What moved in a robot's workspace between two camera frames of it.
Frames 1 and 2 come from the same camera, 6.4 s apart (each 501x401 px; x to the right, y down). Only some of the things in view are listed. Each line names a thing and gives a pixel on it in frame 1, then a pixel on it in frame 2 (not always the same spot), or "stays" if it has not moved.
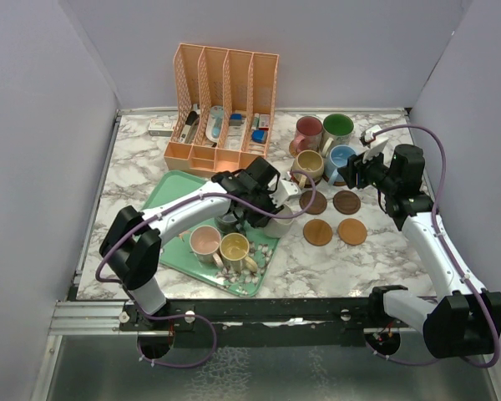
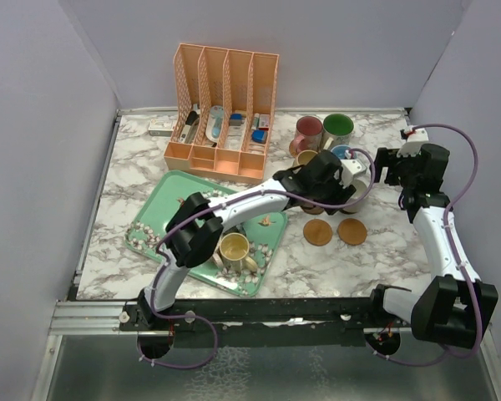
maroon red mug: [308, 134] stays
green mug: [337, 129] stays
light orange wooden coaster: [317, 232] stays
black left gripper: [255, 220] -> [341, 194]
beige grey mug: [279, 227] -> [361, 188]
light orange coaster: [352, 231] stays
